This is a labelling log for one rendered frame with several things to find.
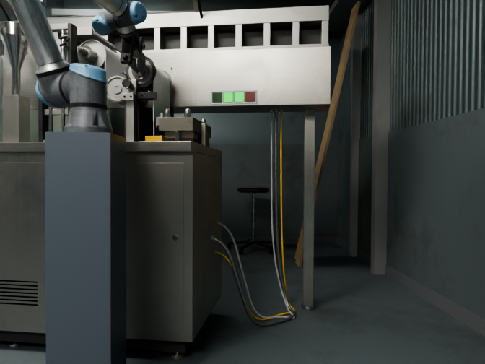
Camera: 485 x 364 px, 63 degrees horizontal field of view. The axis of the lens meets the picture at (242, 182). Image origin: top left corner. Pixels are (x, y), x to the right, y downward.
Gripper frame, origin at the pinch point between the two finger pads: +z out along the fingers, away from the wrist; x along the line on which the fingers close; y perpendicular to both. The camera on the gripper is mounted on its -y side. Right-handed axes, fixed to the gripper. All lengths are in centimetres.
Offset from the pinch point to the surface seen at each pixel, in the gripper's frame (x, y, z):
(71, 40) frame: 28.2, 4.2, -14.8
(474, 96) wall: -161, 22, 35
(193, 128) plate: -24.9, -18.9, 16.9
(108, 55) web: 18.6, 12.5, -1.2
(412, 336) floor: -127, -80, 96
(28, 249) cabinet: 40, -74, 33
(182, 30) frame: -9, 49, 8
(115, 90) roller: 13.8, -2.7, 7.6
